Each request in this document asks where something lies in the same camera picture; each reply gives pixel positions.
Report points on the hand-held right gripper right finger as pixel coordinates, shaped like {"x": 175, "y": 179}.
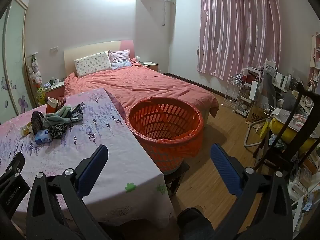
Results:
{"x": 225, "y": 171}

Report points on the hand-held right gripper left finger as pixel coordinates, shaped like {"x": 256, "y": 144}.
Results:
{"x": 92, "y": 171}

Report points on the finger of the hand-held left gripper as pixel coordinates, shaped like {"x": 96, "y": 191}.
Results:
{"x": 12, "y": 166}

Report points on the yellow wrapper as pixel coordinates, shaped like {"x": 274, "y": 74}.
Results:
{"x": 25, "y": 130}

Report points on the blue tissue packet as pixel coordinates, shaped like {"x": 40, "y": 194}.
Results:
{"x": 43, "y": 137}

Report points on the black mesh item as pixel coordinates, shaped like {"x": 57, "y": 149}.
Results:
{"x": 37, "y": 122}

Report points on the dark floral pouch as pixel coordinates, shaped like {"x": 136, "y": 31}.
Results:
{"x": 57, "y": 131}

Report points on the dark blue snack bag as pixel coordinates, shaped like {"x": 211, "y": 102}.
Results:
{"x": 76, "y": 112}

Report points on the pink white paper cup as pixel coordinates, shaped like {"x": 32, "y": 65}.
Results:
{"x": 51, "y": 105}

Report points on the red packet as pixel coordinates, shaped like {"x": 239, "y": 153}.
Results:
{"x": 61, "y": 102}

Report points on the red plastic laundry basket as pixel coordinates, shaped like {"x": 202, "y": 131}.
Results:
{"x": 150, "y": 120}

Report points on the pink floral tablecloth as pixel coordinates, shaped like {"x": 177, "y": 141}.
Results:
{"x": 112, "y": 142}

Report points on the dark wooden stool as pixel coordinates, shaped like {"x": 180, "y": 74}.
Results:
{"x": 175, "y": 180}

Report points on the person's leg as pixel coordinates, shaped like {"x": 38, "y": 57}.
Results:
{"x": 195, "y": 225}

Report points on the brown paper bag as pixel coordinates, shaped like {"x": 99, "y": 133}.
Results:
{"x": 256, "y": 116}

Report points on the white storage cart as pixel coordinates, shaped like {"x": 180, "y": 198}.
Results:
{"x": 246, "y": 105}

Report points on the dark wooden chair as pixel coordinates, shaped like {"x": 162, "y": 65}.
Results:
{"x": 290, "y": 142}

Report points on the yellow green plush toy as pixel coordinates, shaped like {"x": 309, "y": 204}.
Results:
{"x": 41, "y": 95}

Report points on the white plastic basket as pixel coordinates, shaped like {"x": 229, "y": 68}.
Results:
{"x": 302, "y": 185}

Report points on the pink nightstand with mugs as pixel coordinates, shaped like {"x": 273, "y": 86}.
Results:
{"x": 55, "y": 91}

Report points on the white paper bag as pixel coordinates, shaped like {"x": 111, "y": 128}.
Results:
{"x": 255, "y": 90}

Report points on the white mug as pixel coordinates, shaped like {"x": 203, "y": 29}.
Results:
{"x": 56, "y": 81}

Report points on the hanging plush toys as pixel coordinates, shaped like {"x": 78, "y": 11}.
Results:
{"x": 35, "y": 72}

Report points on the flower print wardrobe door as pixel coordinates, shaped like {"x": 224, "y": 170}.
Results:
{"x": 15, "y": 67}

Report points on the bed with coral duvet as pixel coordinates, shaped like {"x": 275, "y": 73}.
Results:
{"x": 150, "y": 85}

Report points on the white floral pillow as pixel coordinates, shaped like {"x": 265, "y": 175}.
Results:
{"x": 92, "y": 63}

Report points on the pink striped pillow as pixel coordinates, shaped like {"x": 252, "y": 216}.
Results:
{"x": 119, "y": 58}

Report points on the pink nightstand with books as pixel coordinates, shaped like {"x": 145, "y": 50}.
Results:
{"x": 149, "y": 66}

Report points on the beige pink headboard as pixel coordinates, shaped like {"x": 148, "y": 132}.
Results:
{"x": 90, "y": 48}

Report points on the pink curtain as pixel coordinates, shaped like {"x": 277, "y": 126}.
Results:
{"x": 237, "y": 30}

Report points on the air conditioner pipe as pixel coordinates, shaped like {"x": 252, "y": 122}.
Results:
{"x": 164, "y": 12}

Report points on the white metal tube frame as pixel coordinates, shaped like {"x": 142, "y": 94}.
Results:
{"x": 247, "y": 135}

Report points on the wall socket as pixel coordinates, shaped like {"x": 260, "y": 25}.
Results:
{"x": 54, "y": 48}

